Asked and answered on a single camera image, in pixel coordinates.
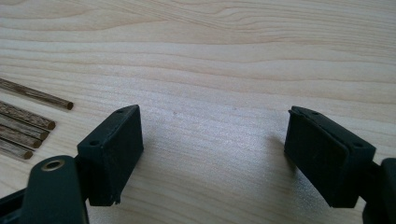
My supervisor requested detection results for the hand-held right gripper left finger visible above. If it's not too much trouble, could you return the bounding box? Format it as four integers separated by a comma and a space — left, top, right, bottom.
77, 105, 145, 207

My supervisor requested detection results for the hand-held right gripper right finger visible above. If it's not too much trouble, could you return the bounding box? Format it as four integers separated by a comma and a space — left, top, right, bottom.
284, 105, 377, 209

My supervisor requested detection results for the dark brown wooden chopstick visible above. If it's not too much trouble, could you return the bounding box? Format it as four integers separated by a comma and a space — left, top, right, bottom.
0, 100, 57, 131
0, 124, 43, 149
0, 77, 75, 111
0, 113, 50, 142
0, 137, 35, 161

